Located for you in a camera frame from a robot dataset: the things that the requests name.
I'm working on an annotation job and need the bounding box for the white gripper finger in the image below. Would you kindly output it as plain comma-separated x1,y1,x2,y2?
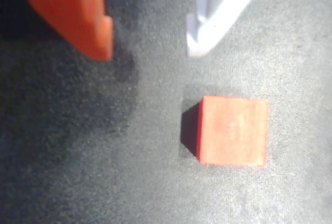
186,0,271,58

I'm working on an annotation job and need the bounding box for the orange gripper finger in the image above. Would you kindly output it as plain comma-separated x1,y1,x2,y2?
17,0,114,61

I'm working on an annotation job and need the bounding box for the grey felt mat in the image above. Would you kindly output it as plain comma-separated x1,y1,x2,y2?
0,0,332,224

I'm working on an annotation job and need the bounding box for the red cube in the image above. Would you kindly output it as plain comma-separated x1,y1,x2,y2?
196,95,268,168

